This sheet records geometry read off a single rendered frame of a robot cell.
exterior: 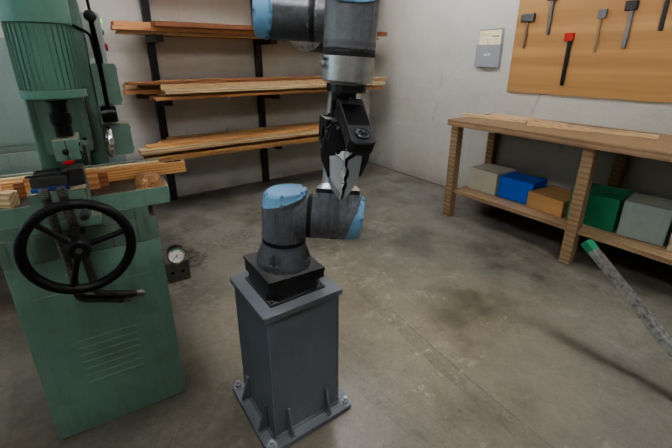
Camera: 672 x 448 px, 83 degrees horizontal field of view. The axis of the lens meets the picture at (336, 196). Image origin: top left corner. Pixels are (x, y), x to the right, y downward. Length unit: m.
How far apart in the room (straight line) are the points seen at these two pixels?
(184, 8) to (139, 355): 3.08
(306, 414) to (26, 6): 1.60
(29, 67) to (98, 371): 1.05
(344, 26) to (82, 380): 1.52
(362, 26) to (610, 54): 2.89
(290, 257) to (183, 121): 2.91
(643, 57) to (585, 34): 0.42
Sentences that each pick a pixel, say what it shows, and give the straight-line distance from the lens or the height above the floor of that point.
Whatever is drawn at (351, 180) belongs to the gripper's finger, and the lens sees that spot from 0.71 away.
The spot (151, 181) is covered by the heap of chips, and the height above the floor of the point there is 0.92.
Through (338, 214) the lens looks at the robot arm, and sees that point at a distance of 1.22.
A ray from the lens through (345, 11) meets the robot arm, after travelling 0.66.
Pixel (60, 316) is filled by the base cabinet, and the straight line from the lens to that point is 1.62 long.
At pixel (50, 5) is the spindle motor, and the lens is 1.48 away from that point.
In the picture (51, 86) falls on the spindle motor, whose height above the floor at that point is 1.24.
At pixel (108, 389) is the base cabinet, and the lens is 1.81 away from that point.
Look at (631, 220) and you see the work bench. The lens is 3.02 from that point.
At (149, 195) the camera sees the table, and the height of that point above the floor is 0.88.
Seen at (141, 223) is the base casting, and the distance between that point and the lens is 1.48.
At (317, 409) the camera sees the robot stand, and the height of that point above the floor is 0.04.
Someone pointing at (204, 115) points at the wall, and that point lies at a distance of 4.08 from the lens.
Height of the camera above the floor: 1.31
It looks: 20 degrees down
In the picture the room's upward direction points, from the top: straight up
